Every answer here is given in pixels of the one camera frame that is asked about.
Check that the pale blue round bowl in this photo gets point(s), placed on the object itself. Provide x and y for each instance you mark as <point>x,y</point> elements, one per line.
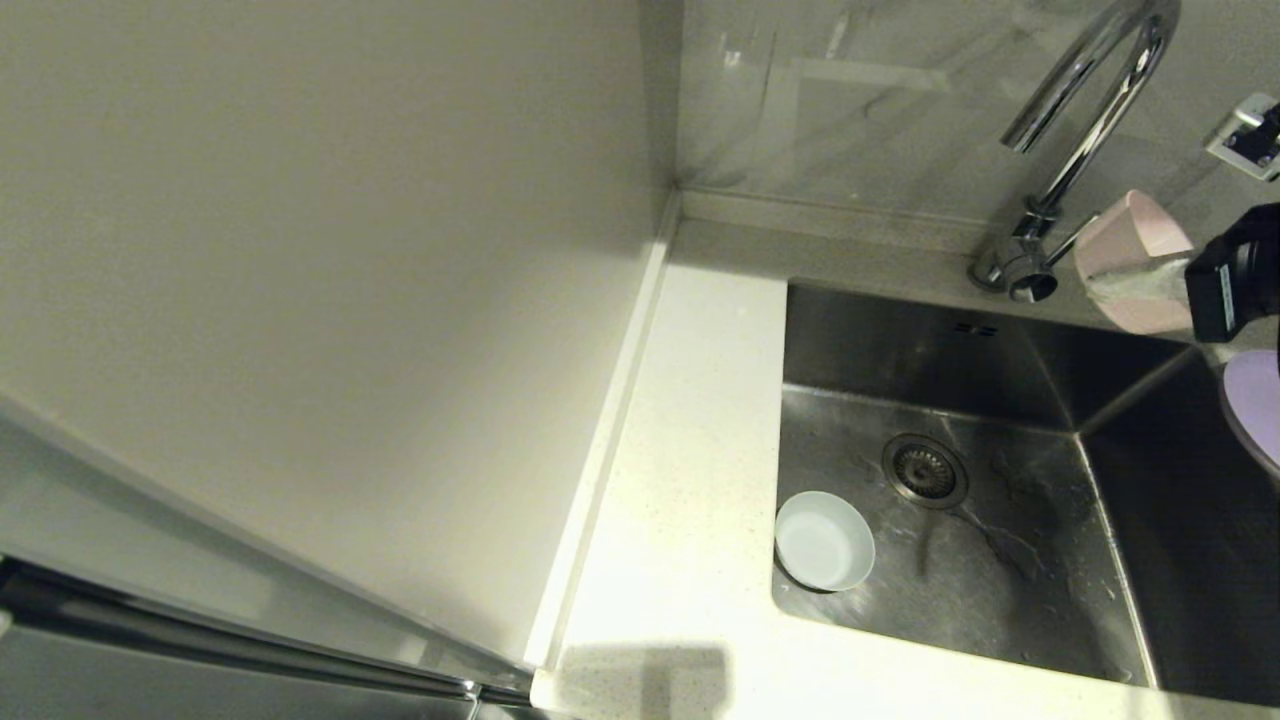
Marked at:
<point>825,545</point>

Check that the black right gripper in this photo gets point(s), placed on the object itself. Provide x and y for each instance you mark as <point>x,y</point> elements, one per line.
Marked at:
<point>1262,260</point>

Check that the purple plate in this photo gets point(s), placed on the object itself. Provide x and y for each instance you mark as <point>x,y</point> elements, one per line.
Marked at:
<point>1258,405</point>

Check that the round metal drain strainer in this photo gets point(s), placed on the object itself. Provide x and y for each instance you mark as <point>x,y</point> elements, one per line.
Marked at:
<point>924,470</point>

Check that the chrome gooseneck faucet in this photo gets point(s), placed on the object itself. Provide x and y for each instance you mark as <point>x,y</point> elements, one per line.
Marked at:
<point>1080,155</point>

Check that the pink round bowl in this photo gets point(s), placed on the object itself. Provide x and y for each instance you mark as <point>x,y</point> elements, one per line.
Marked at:
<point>1130,235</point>

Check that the tall silver door refrigerator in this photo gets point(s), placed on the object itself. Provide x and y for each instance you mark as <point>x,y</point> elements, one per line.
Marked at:
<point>300,250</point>

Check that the stainless steel sink basin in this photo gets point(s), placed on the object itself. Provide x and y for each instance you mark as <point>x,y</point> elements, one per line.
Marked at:
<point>1000,600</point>

